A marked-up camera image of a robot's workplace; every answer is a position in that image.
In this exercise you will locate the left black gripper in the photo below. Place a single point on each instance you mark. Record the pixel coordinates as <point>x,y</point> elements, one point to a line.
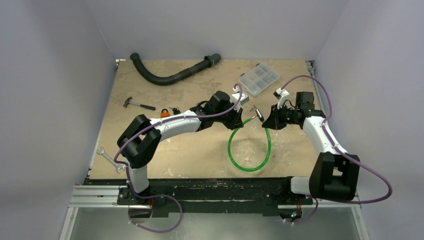
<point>236,122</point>

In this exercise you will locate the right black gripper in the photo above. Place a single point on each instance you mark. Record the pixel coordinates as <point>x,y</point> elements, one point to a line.
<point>273,116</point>

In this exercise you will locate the green cable lock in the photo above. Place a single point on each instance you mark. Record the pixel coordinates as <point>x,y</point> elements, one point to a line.
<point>249,149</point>

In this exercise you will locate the black head key bunch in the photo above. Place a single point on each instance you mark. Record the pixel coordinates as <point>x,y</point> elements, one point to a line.
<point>175,110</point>

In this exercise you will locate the orange black padlock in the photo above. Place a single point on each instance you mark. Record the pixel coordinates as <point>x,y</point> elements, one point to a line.
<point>164,113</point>

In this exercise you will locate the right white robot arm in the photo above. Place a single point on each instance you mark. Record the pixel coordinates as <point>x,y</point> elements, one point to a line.
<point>333,176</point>

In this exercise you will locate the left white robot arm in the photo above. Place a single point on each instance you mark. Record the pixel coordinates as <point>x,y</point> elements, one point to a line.
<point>140,140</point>

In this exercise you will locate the clear plastic organizer box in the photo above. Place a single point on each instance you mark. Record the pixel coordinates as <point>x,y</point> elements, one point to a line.
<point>260,77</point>

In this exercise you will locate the small black hammer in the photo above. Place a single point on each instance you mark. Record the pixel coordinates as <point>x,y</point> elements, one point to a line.
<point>129,101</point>

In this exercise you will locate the silver open-end wrench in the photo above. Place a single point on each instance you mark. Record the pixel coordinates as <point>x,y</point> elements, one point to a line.
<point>118,167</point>

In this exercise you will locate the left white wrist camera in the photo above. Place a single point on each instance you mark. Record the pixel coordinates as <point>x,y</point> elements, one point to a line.
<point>238,98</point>

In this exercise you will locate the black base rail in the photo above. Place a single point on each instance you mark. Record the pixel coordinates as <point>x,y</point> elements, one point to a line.
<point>268,196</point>

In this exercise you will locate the aluminium frame rail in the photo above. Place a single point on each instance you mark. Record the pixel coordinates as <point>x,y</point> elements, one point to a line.
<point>96,196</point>

